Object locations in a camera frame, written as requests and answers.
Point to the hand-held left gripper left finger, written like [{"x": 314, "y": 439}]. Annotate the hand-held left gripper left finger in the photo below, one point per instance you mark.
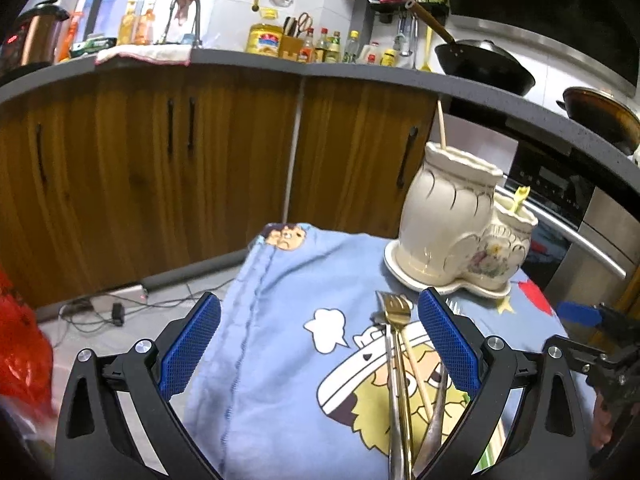
[{"x": 192, "y": 345}]

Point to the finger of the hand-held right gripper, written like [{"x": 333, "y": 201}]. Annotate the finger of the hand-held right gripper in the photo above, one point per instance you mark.
[
  {"x": 580, "y": 313},
  {"x": 607, "y": 367}
]

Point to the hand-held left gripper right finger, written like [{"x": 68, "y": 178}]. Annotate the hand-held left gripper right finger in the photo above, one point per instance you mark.
[{"x": 447, "y": 340}]

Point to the wooden chopstick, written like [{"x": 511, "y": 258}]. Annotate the wooden chopstick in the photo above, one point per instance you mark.
[
  {"x": 441, "y": 125},
  {"x": 417, "y": 375}
]

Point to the gold metal fork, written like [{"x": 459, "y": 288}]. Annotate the gold metal fork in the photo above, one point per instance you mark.
[{"x": 397, "y": 310}]

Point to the cream ceramic utensil holder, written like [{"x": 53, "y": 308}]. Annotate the cream ceramic utensil holder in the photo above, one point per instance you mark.
[{"x": 440, "y": 220}]

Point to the yellow plastic fork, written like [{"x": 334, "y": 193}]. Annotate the yellow plastic fork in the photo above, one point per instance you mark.
[{"x": 521, "y": 194}]

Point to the person's right hand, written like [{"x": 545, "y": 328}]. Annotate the person's right hand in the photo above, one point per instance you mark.
[{"x": 605, "y": 425}]

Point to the black power adapter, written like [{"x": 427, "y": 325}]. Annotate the black power adapter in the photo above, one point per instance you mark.
[{"x": 118, "y": 312}]

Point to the blue cartoon printed cloth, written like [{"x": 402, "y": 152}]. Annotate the blue cartoon printed cloth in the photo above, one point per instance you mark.
[{"x": 280, "y": 360}]

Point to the built-in steel oven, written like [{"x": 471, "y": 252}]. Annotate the built-in steel oven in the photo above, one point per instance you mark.
[{"x": 550, "y": 180}]

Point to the red plastic bag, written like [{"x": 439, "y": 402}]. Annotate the red plastic bag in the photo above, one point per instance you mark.
[{"x": 20, "y": 345}]

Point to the wooden kitchen cabinet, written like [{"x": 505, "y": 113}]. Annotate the wooden kitchen cabinet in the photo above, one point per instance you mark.
[{"x": 100, "y": 185}]

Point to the brown cooking pot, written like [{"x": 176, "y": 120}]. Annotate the brown cooking pot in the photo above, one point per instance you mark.
[{"x": 605, "y": 115}]

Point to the grey kitchen countertop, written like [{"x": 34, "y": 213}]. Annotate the grey kitchen countertop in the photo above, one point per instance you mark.
[{"x": 350, "y": 72}]

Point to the yellow hanging spatula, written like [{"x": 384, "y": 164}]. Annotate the yellow hanging spatula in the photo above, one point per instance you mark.
[{"x": 426, "y": 50}]

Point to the white pink towel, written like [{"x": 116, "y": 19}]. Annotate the white pink towel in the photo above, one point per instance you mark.
[{"x": 145, "y": 54}]

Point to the row of sauce bottles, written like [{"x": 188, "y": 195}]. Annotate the row of sauce bottles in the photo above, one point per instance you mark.
[{"x": 350, "y": 52}]

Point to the yellow cooking oil bottle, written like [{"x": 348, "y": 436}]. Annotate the yellow cooking oil bottle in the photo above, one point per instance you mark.
[{"x": 264, "y": 40}]

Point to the green white box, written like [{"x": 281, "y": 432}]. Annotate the green white box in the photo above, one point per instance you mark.
[{"x": 92, "y": 46}]

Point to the wooden knife block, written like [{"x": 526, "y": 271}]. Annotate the wooden knife block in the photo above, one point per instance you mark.
[{"x": 292, "y": 45}]

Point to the orange dish soap bottle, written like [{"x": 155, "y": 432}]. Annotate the orange dish soap bottle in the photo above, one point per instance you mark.
[{"x": 145, "y": 27}]

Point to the metal kitchen faucet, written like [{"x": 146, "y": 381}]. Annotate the metal kitchen faucet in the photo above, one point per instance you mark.
[{"x": 198, "y": 20}]

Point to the yellow dish soap bottle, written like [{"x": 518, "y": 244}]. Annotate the yellow dish soap bottle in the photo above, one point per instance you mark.
[{"x": 127, "y": 25}]

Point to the orange packet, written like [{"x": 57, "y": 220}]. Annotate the orange packet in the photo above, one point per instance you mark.
[{"x": 70, "y": 35}]

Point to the pink rag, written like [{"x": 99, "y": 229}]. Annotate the pink rag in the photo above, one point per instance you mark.
[{"x": 182, "y": 5}]

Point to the copper electric kettle pot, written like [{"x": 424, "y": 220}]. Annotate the copper electric kettle pot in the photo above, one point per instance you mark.
[{"x": 35, "y": 35}]

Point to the black wall rack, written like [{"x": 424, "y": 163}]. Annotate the black wall rack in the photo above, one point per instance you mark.
[{"x": 385, "y": 7}]

